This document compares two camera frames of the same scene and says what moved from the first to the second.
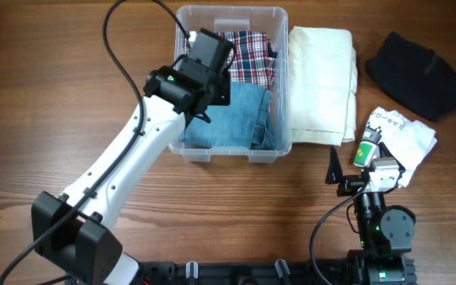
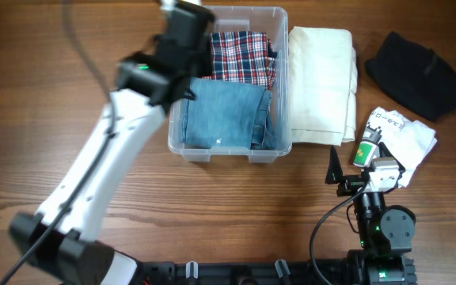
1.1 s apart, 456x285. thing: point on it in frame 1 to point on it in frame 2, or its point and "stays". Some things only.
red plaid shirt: [253, 61] stays
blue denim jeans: [247, 123] stays
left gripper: [224, 93] to [204, 66]
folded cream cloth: [323, 84] stays
